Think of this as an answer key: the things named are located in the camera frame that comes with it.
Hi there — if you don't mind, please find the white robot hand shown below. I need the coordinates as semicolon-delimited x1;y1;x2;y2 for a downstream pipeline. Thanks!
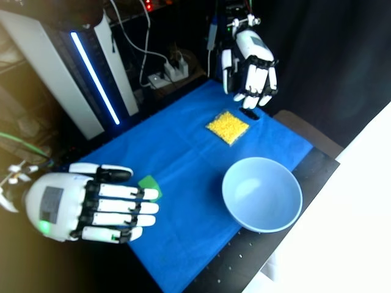
23;162;160;244
221;29;279;110

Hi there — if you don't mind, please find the bag of yellow beads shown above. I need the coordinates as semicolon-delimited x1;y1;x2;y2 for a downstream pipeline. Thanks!
205;110;250;147

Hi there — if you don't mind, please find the green block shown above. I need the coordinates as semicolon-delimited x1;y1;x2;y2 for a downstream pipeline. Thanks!
137;175;163;201

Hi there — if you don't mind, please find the white hanging connector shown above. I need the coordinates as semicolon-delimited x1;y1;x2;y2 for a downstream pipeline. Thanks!
206;16;219;77

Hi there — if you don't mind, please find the black curtain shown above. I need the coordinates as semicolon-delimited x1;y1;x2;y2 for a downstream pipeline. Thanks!
213;0;391;153

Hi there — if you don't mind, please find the white power strip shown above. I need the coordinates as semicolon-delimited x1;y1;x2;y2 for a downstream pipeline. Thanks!
163;57;189;82

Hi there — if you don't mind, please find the white power adapter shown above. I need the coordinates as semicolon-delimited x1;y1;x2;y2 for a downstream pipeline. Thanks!
148;72;172;89

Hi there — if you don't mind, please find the brown board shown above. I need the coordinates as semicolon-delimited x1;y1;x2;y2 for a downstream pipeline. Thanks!
272;109;345;157

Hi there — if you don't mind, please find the blue cloth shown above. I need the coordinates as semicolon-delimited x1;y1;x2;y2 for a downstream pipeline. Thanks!
78;79;315;293

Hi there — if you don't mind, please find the white tower with blue light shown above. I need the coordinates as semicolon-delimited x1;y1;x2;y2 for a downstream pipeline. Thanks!
0;9;140;141

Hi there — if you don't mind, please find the light blue bowl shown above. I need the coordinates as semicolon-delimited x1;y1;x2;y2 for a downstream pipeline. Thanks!
221;156;304;233

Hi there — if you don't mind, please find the green cable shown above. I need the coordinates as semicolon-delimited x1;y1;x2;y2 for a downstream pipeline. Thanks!
0;131;54;167

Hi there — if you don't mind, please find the white cable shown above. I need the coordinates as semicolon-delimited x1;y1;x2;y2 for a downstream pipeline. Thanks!
109;0;169;88

